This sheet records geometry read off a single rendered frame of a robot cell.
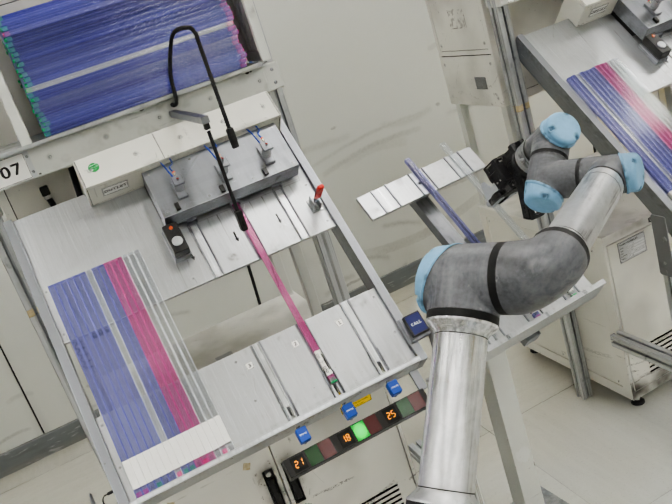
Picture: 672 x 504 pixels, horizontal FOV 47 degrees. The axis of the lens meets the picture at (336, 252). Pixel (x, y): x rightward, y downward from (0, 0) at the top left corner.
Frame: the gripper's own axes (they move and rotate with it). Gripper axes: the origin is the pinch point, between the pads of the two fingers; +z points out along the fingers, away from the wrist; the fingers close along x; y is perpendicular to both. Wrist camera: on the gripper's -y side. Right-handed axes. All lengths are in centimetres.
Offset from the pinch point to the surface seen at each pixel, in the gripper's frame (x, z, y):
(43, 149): 86, 13, 59
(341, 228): 33.9, 8.3, 12.5
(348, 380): 52, 5, -19
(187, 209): 64, 9, 32
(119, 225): 78, 17, 37
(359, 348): 45.7, 5.4, -14.3
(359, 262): 34.6, 7.3, 3.2
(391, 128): -79, 158, 81
